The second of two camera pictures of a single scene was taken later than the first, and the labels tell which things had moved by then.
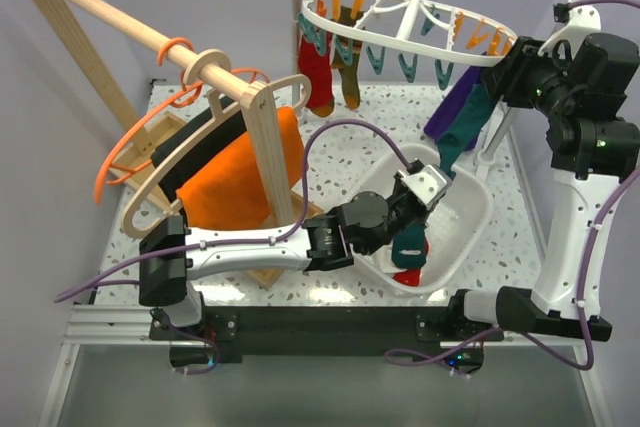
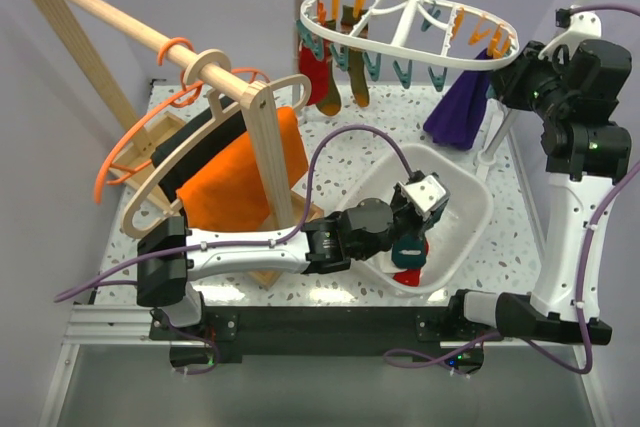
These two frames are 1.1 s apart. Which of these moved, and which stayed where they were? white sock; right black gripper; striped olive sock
Moved: striped olive sock
Stayed: white sock; right black gripper
